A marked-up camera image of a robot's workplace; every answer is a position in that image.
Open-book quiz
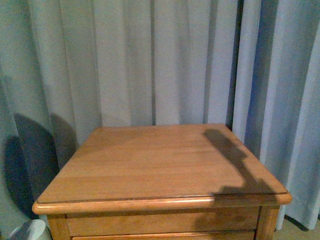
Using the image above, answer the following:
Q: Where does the white trash bin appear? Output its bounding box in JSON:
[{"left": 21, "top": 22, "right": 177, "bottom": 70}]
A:
[{"left": 8, "top": 219, "right": 46, "bottom": 240}]

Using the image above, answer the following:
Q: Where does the light green curtain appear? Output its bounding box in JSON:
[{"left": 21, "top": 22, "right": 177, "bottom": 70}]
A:
[{"left": 0, "top": 0, "right": 320, "bottom": 237}]

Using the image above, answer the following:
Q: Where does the wooden nightstand top drawer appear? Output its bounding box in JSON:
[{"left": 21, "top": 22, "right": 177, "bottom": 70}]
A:
[{"left": 66, "top": 206, "right": 260, "bottom": 237}]

